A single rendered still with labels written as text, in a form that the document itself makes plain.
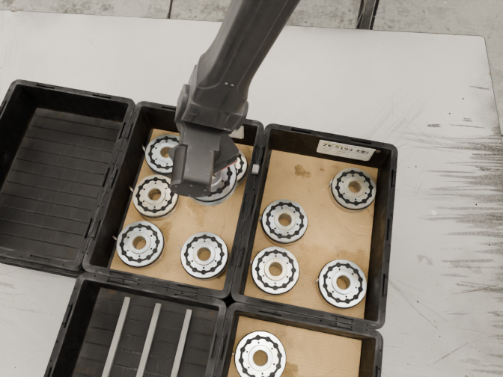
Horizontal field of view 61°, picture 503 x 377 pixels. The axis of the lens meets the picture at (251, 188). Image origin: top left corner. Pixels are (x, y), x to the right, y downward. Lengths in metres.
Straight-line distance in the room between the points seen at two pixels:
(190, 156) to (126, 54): 0.88
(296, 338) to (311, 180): 0.36
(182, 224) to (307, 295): 0.32
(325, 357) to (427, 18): 2.02
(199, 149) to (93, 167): 0.56
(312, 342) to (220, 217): 0.34
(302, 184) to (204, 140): 0.48
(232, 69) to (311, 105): 0.83
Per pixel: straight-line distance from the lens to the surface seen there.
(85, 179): 1.09
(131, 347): 0.98
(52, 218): 1.09
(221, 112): 0.55
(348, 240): 1.00
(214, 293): 0.85
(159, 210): 0.98
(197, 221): 0.99
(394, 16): 2.55
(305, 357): 0.95
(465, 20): 2.68
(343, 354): 0.97
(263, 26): 0.41
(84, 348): 1.00
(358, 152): 1.01
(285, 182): 1.02
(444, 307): 1.18
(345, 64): 1.39
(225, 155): 0.70
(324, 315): 0.86
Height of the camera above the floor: 1.78
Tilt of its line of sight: 69 degrees down
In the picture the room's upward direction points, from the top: 2 degrees clockwise
